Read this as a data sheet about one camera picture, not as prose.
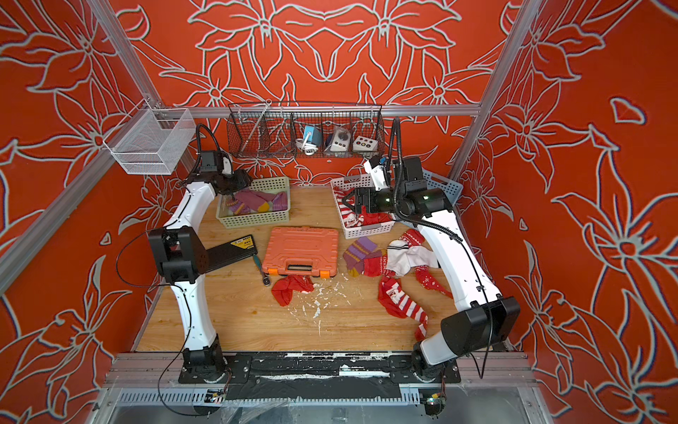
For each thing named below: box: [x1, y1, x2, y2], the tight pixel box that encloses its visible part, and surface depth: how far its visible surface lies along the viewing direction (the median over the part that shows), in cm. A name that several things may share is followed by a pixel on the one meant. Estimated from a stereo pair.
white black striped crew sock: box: [385, 239, 439, 277], surface depth 95 cm
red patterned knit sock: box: [363, 256, 383, 278], surface depth 94 cm
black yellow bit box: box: [205, 234, 258, 273], surface depth 100 cm
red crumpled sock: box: [271, 274, 315, 307], surface depth 90 cm
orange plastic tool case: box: [262, 226, 339, 280], surface depth 95 cm
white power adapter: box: [294, 125, 323, 157], surface depth 86 cm
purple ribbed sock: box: [254, 190, 288, 212], surface depth 112 cm
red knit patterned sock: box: [399, 227, 425, 248], surface depth 102 cm
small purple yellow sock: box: [226, 187, 277, 215], surface depth 112 cm
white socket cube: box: [330, 127, 352, 155], surface depth 92 cm
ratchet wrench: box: [252, 253, 272, 288], surface depth 92 cm
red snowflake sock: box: [414, 265, 453, 300], surface depth 88 cm
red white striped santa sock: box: [377, 275, 429, 342], surface depth 85 cm
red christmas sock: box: [361, 204, 393, 226], surface depth 105 cm
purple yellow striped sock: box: [342, 236, 378, 278], surface depth 99 cm
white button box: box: [352, 135, 379, 152], surface depth 96 cm
